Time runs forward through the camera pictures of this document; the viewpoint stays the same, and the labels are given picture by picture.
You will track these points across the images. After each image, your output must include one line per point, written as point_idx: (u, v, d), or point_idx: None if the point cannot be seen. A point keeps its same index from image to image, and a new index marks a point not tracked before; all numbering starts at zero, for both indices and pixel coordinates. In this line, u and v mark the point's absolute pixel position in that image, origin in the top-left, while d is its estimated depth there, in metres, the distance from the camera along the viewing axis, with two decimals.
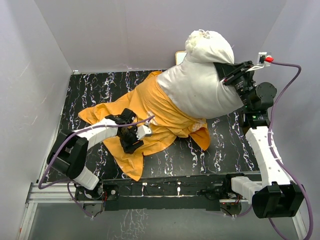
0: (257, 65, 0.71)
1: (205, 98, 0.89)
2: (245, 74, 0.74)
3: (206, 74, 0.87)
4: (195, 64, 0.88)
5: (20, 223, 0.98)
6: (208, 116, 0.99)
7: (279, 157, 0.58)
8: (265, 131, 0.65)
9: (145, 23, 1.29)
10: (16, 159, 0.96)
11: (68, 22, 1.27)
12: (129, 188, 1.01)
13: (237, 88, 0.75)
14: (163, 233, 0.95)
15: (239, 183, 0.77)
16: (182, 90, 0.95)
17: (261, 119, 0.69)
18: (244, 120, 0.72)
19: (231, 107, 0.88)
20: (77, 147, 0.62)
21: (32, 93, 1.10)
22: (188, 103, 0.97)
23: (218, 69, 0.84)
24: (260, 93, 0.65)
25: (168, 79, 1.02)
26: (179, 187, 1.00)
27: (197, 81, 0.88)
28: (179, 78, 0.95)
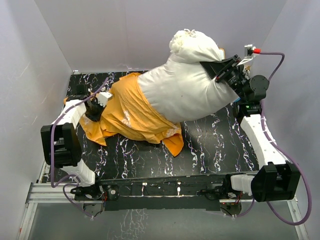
0: (245, 58, 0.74)
1: (194, 97, 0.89)
2: (236, 68, 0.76)
3: (194, 74, 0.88)
4: (181, 64, 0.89)
5: (20, 223, 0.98)
6: (192, 116, 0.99)
7: (273, 140, 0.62)
8: (258, 118, 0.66)
9: (145, 23, 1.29)
10: (16, 159, 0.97)
11: (68, 22, 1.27)
12: (129, 188, 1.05)
13: (231, 82, 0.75)
14: (163, 234, 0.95)
15: (239, 178, 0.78)
16: (167, 91, 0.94)
17: (255, 109, 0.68)
18: (239, 111, 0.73)
19: (215, 106, 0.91)
20: (67, 133, 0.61)
21: (32, 93, 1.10)
22: (174, 104, 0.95)
23: (207, 67, 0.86)
24: (254, 85, 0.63)
25: (151, 81, 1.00)
26: (179, 187, 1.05)
27: (184, 81, 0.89)
28: (164, 78, 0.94)
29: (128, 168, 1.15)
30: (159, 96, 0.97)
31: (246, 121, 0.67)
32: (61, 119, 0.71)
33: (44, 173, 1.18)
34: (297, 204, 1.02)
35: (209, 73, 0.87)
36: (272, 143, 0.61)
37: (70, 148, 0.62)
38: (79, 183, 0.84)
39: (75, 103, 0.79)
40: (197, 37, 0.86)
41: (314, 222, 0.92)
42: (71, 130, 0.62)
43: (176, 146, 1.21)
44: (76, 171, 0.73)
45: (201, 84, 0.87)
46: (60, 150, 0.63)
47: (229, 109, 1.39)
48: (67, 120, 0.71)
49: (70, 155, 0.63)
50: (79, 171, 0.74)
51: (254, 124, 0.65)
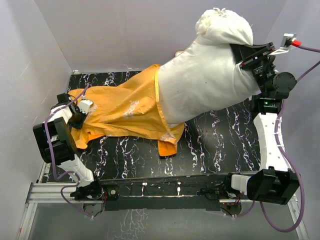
0: (281, 49, 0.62)
1: (219, 84, 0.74)
2: (265, 58, 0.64)
3: (221, 57, 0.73)
4: (207, 47, 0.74)
5: (20, 223, 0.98)
6: (219, 106, 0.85)
7: (281, 145, 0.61)
8: (274, 118, 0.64)
9: (146, 23, 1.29)
10: (16, 159, 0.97)
11: (68, 22, 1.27)
12: (129, 188, 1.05)
13: (255, 73, 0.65)
14: (163, 233, 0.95)
15: (239, 177, 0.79)
16: (191, 78, 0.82)
17: (273, 107, 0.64)
18: (254, 106, 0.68)
19: (248, 93, 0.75)
20: (60, 126, 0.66)
21: (32, 93, 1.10)
22: (198, 93, 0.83)
23: (235, 51, 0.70)
24: (278, 83, 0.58)
25: (171, 68, 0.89)
26: (179, 187, 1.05)
27: (208, 66, 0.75)
28: (188, 64, 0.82)
29: (128, 168, 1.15)
30: (181, 84, 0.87)
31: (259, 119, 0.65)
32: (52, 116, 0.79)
33: (44, 173, 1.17)
34: (297, 204, 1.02)
35: (236, 57, 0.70)
36: (279, 148, 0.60)
37: (65, 138, 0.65)
38: (79, 182, 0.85)
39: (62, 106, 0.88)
40: (230, 14, 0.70)
41: (315, 222, 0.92)
42: (61, 121, 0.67)
43: (167, 150, 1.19)
44: (74, 167, 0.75)
45: (226, 69, 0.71)
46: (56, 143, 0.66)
47: (229, 109, 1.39)
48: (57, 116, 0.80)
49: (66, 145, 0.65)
50: (77, 166, 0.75)
51: (267, 124, 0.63)
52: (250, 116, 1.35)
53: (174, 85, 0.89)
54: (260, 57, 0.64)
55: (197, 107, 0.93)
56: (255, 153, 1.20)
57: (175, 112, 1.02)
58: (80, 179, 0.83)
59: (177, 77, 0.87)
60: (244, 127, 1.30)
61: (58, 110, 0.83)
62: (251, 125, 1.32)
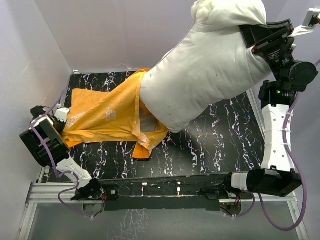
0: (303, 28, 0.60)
1: (233, 73, 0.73)
2: (284, 41, 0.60)
3: (229, 45, 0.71)
4: (211, 34, 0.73)
5: (20, 223, 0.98)
6: (232, 96, 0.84)
7: (288, 143, 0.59)
8: (284, 111, 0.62)
9: (145, 23, 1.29)
10: (16, 159, 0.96)
11: (68, 22, 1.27)
12: (129, 188, 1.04)
13: (270, 58, 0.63)
14: (163, 233, 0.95)
15: (238, 176, 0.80)
16: (198, 74, 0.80)
17: (286, 96, 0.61)
18: (265, 94, 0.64)
19: (263, 76, 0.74)
20: (48, 127, 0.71)
21: (32, 93, 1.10)
22: (208, 87, 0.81)
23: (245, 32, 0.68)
24: (294, 74, 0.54)
25: (169, 69, 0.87)
26: (179, 187, 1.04)
27: (217, 56, 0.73)
28: (191, 59, 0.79)
29: (128, 168, 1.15)
30: (184, 84, 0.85)
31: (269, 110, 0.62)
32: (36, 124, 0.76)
33: (44, 173, 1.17)
34: (297, 204, 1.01)
35: (247, 40, 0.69)
36: (285, 146, 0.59)
37: (56, 137, 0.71)
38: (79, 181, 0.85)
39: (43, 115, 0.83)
40: None
41: (314, 222, 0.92)
42: (48, 123, 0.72)
43: (142, 153, 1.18)
44: (70, 166, 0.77)
45: (238, 57, 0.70)
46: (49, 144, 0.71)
47: (229, 109, 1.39)
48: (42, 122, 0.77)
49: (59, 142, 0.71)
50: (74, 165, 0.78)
51: (276, 117, 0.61)
52: (250, 116, 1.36)
53: (176, 86, 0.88)
54: (279, 40, 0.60)
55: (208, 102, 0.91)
56: (255, 153, 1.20)
57: (185, 114, 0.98)
58: (79, 179, 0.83)
59: (177, 79, 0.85)
60: (244, 127, 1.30)
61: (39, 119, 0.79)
62: (251, 125, 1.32)
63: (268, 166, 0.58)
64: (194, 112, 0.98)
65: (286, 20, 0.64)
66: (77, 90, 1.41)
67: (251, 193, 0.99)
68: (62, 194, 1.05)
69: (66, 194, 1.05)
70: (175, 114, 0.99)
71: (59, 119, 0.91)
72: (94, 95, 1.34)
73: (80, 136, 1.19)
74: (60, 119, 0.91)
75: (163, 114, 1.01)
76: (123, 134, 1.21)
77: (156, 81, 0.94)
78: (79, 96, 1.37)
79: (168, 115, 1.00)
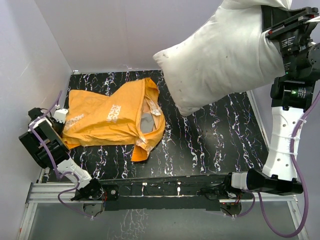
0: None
1: (241, 58, 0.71)
2: (301, 27, 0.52)
3: (247, 25, 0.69)
4: (234, 12, 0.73)
5: (20, 223, 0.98)
6: (242, 86, 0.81)
7: (295, 153, 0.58)
8: (296, 116, 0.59)
9: (146, 23, 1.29)
10: (16, 160, 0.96)
11: (68, 21, 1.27)
12: (130, 188, 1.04)
13: (284, 45, 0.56)
14: (163, 233, 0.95)
15: (239, 175, 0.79)
16: (211, 52, 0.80)
17: (301, 95, 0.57)
18: (278, 92, 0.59)
19: (274, 72, 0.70)
20: (47, 128, 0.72)
21: (32, 93, 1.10)
22: (217, 69, 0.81)
23: (266, 14, 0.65)
24: (315, 56, 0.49)
25: (191, 43, 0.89)
26: (179, 187, 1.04)
27: (230, 36, 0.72)
28: (209, 36, 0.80)
29: (128, 168, 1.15)
30: (196, 61, 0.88)
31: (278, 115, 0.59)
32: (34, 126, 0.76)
33: (44, 173, 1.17)
34: (297, 204, 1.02)
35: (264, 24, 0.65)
36: (291, 155, 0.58)
37: (56, 139, 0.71)
38: (79, 182, 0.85)
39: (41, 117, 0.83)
40: None
41: (315, 222, 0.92)
42: (47, 124, 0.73)
43: (140, 156, 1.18)
44: (71, 167, 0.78)
45: (250, 40, 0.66)
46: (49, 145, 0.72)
47: (229, 109, 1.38)
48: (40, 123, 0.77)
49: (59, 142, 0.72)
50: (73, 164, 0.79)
51: (286, 124, 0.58)
52: (250, 116, 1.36)
53: (190, 63, 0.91)
54: (295, 24, 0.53)
55: (217, 89, 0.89)
56: (255, 153, 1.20)
57: (196, 94, 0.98)
58: (79, 179, 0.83)
59: (192, 55, 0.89)
60: (244, 127, 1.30)
61: (38, 120, 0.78)
62: (251, 125, 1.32)
63: (269, 174, 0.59)
64: (207, 95, 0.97)
65: (303, 8, 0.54)
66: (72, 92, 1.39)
67: (251, 193, 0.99)
68: (62, 194, 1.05)
69: (66, 194, 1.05)
70: (185, 92, 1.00)
71: (57, 120, 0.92)
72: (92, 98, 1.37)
73: (78, 139, 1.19)
74: (59, 120, 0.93)
75: (174, 89, 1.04)
76: (120, 137, 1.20)
77: (179, 56, 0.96)
78: (76, 97, 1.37)
79: (179, 91, 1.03)
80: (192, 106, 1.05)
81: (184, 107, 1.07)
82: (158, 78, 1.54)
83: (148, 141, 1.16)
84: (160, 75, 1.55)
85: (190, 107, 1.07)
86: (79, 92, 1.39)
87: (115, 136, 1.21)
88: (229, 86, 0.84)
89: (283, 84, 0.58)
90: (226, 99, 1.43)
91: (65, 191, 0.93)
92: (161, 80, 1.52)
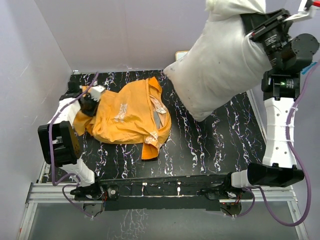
0: (299, 13, 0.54)
1: (231, 62, 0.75)
2: (280, 26, 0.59)
3: (229, 32, 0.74)
4: (217, 22, 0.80)
5: (20, 223, 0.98)
6: (237, 89, 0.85)
7: (291, 140, 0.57)
8: (288, 104, 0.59)
9: (145, 23, 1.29)
10: (16, 159, 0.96)
11: (68, 21, 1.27)
12: (130, 188, 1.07)
13: (267, 44, 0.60)
14: (163, 233, 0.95)
15: (238, 174, 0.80)
16: (207, 60, 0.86)
17: (291, 86, 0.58)
18: (269, 84, 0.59)
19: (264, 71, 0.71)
20: (65, 130, 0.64)
21: (32, 92, 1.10)
22: (214, 74, 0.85)
23: (246, 21, 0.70)
24: (297, 46, 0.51)
25: (191, 55, 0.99)
26: (179, 187, 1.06)
27: (219, 43, 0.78)
28: (202, 47, 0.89)
29: (128, 168, 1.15)
30: (198, 71, 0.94)
31: (272, 104, 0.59)
32: (57, 118, 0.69)
33: (44, 173, 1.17)
34: (297, 204, 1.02)
35: (245, 28, 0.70)
36: (288, 143, 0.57)
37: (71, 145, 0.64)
38: (79, 183, 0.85)
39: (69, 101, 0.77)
40: None
41: (315, 222, 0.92)
42: (67, 125, 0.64)
43: (151, 153, 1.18)
44: (76, 170, 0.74)
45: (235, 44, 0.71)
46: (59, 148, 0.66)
47: (229, 109, 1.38)
48: (64, 118, 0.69)
49: (70, 150, 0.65)
50: (79, 169, 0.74)
51: (279, 112, 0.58)
52: (250, 116, 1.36)
53: (193, 71, 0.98)
54: (276, 22, 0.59)
55: (219, 91, 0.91)
56: (255, 153, 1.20)
57: (204, 100, 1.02)
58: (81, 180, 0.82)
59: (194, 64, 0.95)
60: (244, 127, 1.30)
61: (66, 108, 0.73)
62: (251, 125, 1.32)
63: (270, 164, 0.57)
64: (215, 100, 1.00)
65: (279, 10, 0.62)
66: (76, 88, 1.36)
67: (250, 193, 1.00)
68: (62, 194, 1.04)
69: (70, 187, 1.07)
70: (193, 97, 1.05)
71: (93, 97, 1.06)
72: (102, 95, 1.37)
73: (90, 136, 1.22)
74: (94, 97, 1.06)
75: (184, 96, 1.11)
76: (128, 135, 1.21)
77: (183, 66, 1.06)
78: None
79: (188, 97, 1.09)
80: (200, 110, 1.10)
81: (194, 112, 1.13)
82: (158, 78, 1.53)
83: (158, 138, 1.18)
84: (160, 75, 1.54)
85: (201, 111, 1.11)
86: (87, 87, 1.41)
87: (125, 135, 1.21)
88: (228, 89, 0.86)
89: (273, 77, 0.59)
90: None
91: (68, 185, 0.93)
92: (161, 80, 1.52)
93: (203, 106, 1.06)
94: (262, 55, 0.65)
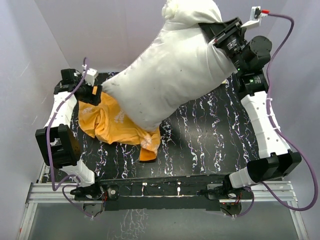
0: (250, 21, 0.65)
1: (195, 69, 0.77)
2: (237, 31, 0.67)
3: (191, 40, 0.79)
4: (177, 31, 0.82)
5: (20, 223, 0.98)
6: (197, 95, 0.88)
7: (278, 126, 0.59)
8: (263, 97, 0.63)
9: (146, 23, 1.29)
10: (16, 160, 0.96)
11: (67, 21, 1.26)
12: (130, 188, 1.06)
13: (230, 48, 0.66)
14: (163, 234, 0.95)
15: (237, 174, 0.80)
16: (165, 70, 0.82)
17: (259, 82, 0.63)
18: (240, 85, 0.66)
19: (222, 76, 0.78)
20: (64, 136, 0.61)
21: (31, 92, 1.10)
22: (174, 84, 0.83)
23: (206, 30, 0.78)
24: (255, 47, 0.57)
25: (141, 66, 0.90)
26: (179, 187, 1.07)
27: (181, 51, 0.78)
28: (159, 55, 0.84)
29: (128, 168, 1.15)
30: (154, 82, 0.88)
31: (249, 101, 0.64)
32: (53, 119, 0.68)
33: (44, 173, 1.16)
34: (297, 204, 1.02)
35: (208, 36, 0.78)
36: (276, 130, 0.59)
37: (71, 150, 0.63)
38: (79, 183, 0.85)
39: (65, 97, 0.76)
40: None
41: (314, 222, 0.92)
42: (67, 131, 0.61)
43: (148, 155, 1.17)
44: (75, 172, 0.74)
45: (201, 53, 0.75)
46: (59, 150, 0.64)
47: (229, 109, 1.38)
48: (60, 120, 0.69)
49: (70, 153, 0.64)
50: (79, 171, 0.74)
51: (258, 106, 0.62)
52: None
53: (145, 83, 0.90)
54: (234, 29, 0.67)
55: (176, 101, 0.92)
56: (255, 153, 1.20)
57: (158, 112, 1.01)
58: (80, 181, 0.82)
59: (149, 74, 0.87)
60: (244, 127, 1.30)
61: (61, 107, 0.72)
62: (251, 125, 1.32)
63: (268, 155, 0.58)
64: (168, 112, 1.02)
65: (234, 19, 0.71)
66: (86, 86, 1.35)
67: (250, 193, 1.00)
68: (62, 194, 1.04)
69: (70, 187, 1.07)
70: (147, 112, 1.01)
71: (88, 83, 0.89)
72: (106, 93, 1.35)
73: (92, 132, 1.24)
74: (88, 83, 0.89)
75: (134, 112, 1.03)
76: (127, 137, 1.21)
77: (130, 80, 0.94)
78: None
79: (140, 111, 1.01)
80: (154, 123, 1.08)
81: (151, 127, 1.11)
82: None
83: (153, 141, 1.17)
84: None
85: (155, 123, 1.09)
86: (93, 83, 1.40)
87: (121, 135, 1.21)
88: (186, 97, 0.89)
89: (242, 78, 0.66)
90: (226, 99, 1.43)
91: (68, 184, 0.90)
92: None
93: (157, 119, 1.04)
94: (224, 60, 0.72)
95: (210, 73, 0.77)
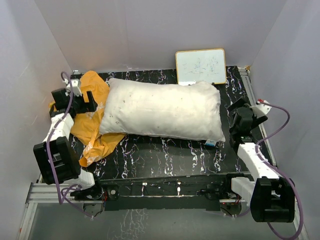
0: (263, 107, 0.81)
1: (194, 110, 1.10)
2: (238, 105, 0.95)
3: (202, 94, 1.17)
4: (196, 88, 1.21)
5: (20, 223, 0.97)
6: (185, 123, 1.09)
7: (266, 160, 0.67)
8: (253, 145, 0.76)
9: (145, 24, 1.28)
10: (15, 160, 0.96)
11: (66, 21, 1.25)
12: (129, 188, 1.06)
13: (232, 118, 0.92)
14: (163, 233, 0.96)
15: (238, 183, 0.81)
16: (173, 96, 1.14)
17: (249, 139, 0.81)
18: (235, 142, 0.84)
19: (208, 128, 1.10)
20: (61, 147, 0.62)
21: (32, 93, 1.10)
22: (173, 105, 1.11)
23: (213, 99, 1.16)
24: (240, 113, 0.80)
25: (156, 86, 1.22)
26: (179, 187, 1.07)
27: (195, 94, 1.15)
28: (175, 88, 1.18)
29: (128, 168, 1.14)
30: (156, 98, 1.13)
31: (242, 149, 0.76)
32: (52, 134, 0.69)
33: None
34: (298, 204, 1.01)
35: (215, 100, 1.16)
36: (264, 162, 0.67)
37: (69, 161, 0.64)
38: (80, 188, 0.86)
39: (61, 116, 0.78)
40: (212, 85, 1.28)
41: (314, 223, 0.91)
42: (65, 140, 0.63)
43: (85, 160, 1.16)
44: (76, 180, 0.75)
45: (206, 104, 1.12)
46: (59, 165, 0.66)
47: None
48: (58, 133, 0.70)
49: (70, 166, 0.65)
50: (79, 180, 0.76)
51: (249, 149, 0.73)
52: None
53: (148, 93, 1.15)
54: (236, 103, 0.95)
55: (159, 116, 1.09)
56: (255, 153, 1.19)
57: (133, 113, 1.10)
58: (82, 186, 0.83)
59: (156, 92, 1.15)
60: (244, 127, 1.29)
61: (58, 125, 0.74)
62: None
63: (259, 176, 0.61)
64: (142, 116, 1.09)
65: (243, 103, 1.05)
66: (87, 73, 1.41)
67: None
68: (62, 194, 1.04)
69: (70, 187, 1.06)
70: (130, 104, 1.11)
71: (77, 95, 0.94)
72: (100, 89, 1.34)
73: None
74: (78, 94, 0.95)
75: (117, 102, 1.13)
76: (83, 134, 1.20)
77: (141, 84, 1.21)
78: (88, 77, 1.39)
79: (122, 103, 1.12)
80: (120, 120, 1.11)
81: (111, 128, 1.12)
82: (158, 78, 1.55)
83: (95, 150, 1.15)
84: (160, 75, 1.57)
85: (122, 122, 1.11)
86: (91, 73, 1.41)
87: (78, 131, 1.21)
88: (173, 118, 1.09)
89: (235, 136, 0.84)
90: (226, 99, 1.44)
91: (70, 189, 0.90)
92: (161, 80, 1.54)
93: (125, 119, 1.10)
94: (216, 118, 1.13)
95: (204, 116, 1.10)
